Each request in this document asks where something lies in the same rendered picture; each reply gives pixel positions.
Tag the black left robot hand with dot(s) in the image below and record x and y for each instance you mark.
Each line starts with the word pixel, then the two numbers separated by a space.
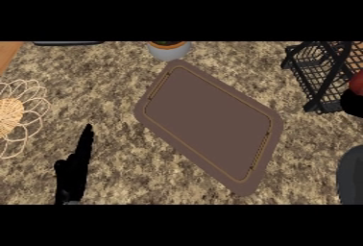
pixel 75 169

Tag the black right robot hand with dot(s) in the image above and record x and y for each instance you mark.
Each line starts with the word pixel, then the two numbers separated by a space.
pixel 351 104

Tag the red bell pepper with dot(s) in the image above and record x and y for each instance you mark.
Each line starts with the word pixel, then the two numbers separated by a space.
pixel 357 83

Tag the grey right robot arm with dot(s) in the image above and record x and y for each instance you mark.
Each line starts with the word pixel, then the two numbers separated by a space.
pixel 351 179

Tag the brown rectangular tray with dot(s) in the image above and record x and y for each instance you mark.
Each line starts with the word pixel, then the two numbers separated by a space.
pixel 208 126

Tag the woven wicker flower placemat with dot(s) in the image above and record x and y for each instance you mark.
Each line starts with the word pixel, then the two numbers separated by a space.
pixel 16 113

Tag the pale wooden board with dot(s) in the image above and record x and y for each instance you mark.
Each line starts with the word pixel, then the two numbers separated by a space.
pixel 7 54

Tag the dark flat appliance edge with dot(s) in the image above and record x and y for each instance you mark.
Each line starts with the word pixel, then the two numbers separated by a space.
pixel 68 43

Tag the grey pot with orange rim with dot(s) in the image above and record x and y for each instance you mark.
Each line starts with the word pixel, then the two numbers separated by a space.
pixel 168 49

